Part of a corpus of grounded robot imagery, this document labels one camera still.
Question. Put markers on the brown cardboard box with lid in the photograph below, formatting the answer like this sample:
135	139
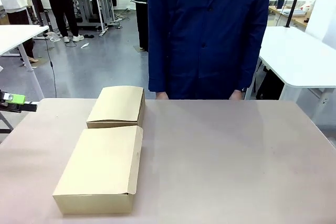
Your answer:
116	106
99	166

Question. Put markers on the person's right hand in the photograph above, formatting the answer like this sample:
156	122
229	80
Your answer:
162	95

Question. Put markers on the person's left hand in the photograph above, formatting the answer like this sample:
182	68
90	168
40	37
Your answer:
235	95

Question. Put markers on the white table with white legs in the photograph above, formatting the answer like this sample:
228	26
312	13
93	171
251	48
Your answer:
18	36

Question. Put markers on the clear plastic bag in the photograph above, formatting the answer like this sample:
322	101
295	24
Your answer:
53	37

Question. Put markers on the white paper scrap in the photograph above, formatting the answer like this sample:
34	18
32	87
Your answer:
84	46

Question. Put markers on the person dressed in black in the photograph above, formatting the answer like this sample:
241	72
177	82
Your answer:
61	3

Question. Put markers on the grey desk with brown top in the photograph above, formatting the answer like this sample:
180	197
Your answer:
94	3

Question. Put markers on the person in dark striped jacket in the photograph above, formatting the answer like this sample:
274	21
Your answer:
139	3

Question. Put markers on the person in blue coat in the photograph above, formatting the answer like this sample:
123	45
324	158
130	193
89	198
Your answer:
207	37

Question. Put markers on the large white table rounded corner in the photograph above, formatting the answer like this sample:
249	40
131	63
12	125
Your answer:
294	56

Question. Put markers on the dark cup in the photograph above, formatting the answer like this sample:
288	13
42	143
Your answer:
279	3

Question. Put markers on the wooden table with clutter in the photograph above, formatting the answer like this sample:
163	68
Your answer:
291	15

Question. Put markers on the black tripod pole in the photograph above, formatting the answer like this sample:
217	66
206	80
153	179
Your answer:
294	1

